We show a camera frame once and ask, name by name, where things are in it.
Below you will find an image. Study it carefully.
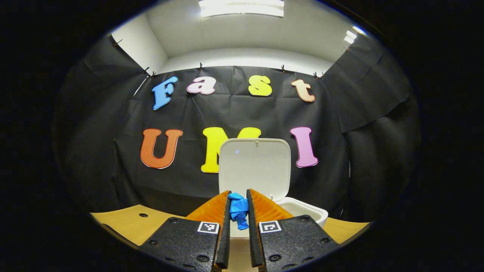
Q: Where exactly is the white desktop garbage bin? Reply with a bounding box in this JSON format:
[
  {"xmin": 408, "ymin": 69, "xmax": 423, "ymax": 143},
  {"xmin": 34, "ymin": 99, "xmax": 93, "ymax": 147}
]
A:
[{"xmin": 219, "ymin": 138, "xmax": 329, "ymax": 272}]

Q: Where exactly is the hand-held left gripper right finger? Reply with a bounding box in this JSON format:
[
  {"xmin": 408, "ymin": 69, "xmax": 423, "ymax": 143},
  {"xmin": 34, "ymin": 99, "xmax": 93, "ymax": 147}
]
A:
[{"xmin": 247, "ymin": 189, "xmax": 339, "ymax": 272}]

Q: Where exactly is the black backdrop cloth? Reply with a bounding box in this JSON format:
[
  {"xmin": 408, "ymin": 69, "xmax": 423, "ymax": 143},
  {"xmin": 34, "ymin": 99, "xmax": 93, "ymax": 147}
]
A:
[{"xmin": 57, "ymin": 34, "xmax": 420, "ymax": 223}]

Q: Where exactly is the wooden desktop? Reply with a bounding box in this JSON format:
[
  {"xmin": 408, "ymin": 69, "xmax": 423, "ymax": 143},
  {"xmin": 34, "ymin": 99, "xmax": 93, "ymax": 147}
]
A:
[{"xmin": 90, "ymin": 204, "xmax": 370, "ymax": 246}]

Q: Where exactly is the ceiling light panel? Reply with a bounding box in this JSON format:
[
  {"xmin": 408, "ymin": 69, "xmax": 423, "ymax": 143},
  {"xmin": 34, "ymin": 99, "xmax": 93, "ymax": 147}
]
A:
[{"xmin": 199, "ymin": 0, "xmax": 285, "ymax": 18}]

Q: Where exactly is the blue paper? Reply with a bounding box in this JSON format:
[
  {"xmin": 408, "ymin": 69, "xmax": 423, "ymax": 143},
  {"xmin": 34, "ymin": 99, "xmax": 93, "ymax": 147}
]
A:
[{"xmin": 228, "ymin": 193, "xmax": 250, "ymax": 230}]

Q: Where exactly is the small ceiling light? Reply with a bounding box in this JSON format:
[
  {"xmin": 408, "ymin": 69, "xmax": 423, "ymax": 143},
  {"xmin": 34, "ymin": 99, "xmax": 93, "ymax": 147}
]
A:
[{"xmin": 343, "ymin": 26, "xmax": 358, "ymax": 45}]

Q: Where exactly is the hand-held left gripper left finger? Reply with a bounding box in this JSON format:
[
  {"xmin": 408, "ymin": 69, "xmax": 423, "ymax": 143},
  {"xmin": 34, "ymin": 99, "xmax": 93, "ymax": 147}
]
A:
[{"xmin": 139, "ymin": 190, "xmax": 232, "ymax": 272}]

